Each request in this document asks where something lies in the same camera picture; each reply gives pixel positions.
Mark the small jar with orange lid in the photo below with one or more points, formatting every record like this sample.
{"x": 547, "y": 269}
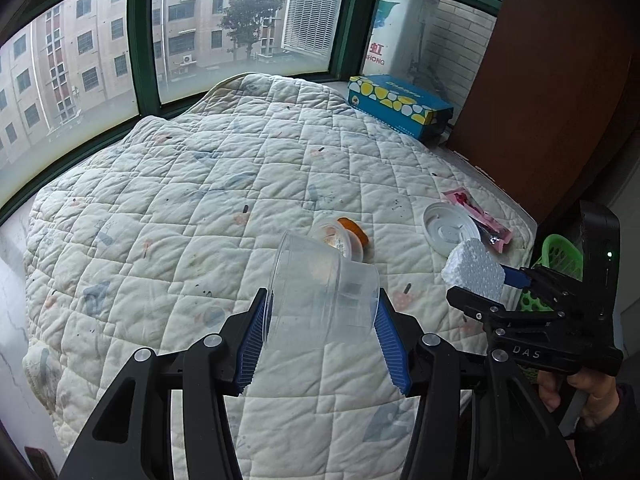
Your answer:
{"x": 337, "y": 245}

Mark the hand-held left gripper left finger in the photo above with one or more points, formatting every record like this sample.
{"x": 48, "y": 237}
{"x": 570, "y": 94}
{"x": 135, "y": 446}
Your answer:
{"x": 252, "y": 345}

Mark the person's right forearm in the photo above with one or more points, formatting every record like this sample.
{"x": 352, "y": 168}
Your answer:
{"x": 615, "y": 450}

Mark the person's right hand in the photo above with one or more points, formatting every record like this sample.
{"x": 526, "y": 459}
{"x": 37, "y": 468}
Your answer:
{"x": 595, "y": 400}

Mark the blue patterned tissue box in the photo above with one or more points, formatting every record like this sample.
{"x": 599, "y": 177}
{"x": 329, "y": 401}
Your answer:
{"x": 395, "y": 102}

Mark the white round plastic lid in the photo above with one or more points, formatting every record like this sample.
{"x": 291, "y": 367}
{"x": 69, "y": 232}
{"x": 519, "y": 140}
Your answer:
{"x": 450, "y": 227}

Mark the beige apartment building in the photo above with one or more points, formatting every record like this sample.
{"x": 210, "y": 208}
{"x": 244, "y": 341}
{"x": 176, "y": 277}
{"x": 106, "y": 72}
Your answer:
{"x": 75, "y": 50}

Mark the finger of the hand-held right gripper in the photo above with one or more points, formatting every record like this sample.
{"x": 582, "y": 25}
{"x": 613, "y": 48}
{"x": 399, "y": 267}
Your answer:
{"x": 515, "y": 277}
{"x": 500, "y": 305}

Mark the white appliance with blue label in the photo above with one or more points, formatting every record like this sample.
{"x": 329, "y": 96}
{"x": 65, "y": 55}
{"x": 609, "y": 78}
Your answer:
{"x": 395, "y": 30}

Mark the pink snack wrapper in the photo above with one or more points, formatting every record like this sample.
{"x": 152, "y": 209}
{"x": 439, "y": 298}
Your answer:
{"x": 472, "y": 212}

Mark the brown wooden cabinet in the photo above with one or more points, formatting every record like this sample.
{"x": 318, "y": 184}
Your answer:
{"x": 550, "y": 85}

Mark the white louvred vent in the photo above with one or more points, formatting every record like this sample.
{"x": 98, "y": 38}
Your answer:
{"x": 312, "y": 12}

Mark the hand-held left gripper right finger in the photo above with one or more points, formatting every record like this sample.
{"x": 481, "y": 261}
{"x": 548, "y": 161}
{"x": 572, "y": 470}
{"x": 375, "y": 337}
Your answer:
{"x": 392, "y": 355}

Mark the white foam block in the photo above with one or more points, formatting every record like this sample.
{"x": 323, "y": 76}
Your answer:
{"x": 472, "y": 270}

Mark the green mesh waste basket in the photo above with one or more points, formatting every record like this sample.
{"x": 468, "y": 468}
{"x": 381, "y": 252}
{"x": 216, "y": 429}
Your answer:
{"x": 555, "y": 255}

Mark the dark flat object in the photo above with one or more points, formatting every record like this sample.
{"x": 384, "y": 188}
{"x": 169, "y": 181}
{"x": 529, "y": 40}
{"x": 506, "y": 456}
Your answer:
{"x": 42, "y": 465}

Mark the green window frame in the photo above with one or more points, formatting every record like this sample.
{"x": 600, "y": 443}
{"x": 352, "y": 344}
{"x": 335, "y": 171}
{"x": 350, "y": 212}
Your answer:
{"x": 142, "y": 35}

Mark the clear round plastic container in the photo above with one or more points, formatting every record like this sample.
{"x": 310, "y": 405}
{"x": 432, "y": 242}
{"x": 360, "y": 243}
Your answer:
{"x": 320, "y": 290}

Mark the white quilted blanket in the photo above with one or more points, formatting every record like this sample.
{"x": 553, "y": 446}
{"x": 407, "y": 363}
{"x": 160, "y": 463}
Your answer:
{"x": 200, "y": 170}

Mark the orange plastic cap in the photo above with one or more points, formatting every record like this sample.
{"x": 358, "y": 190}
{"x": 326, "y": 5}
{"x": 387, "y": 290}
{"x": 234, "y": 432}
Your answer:
{"x": 355, "y": 230}

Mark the green tree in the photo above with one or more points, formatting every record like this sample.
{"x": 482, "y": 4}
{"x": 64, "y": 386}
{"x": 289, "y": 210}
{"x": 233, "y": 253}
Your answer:
{"x": 250, "y": 15}

